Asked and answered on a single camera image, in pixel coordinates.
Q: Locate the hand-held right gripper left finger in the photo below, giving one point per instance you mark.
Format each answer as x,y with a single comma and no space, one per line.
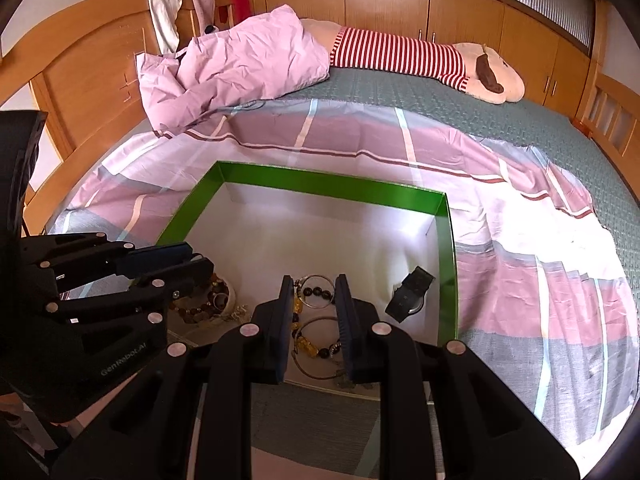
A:
288,340

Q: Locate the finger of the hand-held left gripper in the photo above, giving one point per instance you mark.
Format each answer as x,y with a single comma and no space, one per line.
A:
155,257
185,277

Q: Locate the pink grey printed blanket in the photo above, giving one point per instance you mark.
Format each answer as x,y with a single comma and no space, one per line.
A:
525,240

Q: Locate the black wrist watch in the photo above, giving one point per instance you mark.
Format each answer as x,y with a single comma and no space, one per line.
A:
407,300

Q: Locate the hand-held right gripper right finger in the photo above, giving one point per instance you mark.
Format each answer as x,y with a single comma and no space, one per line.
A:
346,330

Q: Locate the pink quilt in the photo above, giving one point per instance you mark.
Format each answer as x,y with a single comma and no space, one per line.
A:
250,60

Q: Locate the silver bangle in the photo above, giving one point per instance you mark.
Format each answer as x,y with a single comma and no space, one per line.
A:
307,371

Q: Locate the wooden bed footboard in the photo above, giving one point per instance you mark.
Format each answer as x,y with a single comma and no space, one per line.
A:
612,110

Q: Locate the red garment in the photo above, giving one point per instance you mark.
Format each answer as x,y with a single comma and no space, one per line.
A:
242,5

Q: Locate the green cardboard box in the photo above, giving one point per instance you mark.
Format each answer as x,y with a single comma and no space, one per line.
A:
325,185

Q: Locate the striped plush toy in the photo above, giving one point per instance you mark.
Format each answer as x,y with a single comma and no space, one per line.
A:
400,50

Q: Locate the white garment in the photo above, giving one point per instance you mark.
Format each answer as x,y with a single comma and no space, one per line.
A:
167,10

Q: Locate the pink towel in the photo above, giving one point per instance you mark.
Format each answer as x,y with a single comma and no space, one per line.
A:
200,0

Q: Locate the wooden headboard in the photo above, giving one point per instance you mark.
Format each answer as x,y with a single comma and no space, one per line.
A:
85,75

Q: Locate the wooden wall cabinets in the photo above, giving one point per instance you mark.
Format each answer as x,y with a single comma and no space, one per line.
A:
390,0

